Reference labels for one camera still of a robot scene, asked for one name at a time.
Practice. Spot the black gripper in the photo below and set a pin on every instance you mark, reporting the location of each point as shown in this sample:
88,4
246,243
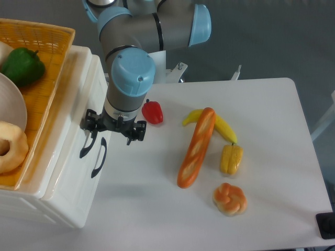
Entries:
93,122

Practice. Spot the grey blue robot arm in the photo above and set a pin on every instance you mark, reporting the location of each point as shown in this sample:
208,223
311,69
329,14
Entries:
129,31

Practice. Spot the white plastic drawer cabinet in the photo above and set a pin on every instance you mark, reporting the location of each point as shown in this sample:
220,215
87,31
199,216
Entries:
26,202

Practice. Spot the red bell pepper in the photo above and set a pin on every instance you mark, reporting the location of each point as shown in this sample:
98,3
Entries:
152,112

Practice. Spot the orange baguette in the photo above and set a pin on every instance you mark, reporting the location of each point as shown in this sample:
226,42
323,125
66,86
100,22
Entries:
197,149

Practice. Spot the beige bagel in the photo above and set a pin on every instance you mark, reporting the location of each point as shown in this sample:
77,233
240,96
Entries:
18,146

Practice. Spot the white plate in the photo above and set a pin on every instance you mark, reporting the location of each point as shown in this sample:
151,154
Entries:
13,106

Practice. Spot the yellow banana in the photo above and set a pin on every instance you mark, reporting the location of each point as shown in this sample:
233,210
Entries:
221,126

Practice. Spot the yellow woven basket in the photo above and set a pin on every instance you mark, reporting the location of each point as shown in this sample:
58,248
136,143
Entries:
53,44

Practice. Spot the green bell pepper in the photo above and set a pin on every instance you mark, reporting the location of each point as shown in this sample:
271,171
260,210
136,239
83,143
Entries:
23,67

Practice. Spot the yellow bell pepper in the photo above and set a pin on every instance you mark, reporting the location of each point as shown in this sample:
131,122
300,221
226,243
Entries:
231,158

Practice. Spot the braided bread roll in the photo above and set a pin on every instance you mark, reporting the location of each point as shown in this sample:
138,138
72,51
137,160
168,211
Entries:
229,199

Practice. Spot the white object in basket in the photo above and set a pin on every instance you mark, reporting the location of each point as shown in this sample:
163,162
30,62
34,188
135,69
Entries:
5,50

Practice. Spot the black device at edge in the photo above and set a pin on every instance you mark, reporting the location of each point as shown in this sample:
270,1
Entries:
325,222

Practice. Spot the white frame at right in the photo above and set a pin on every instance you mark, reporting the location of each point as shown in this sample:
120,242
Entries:
326,120

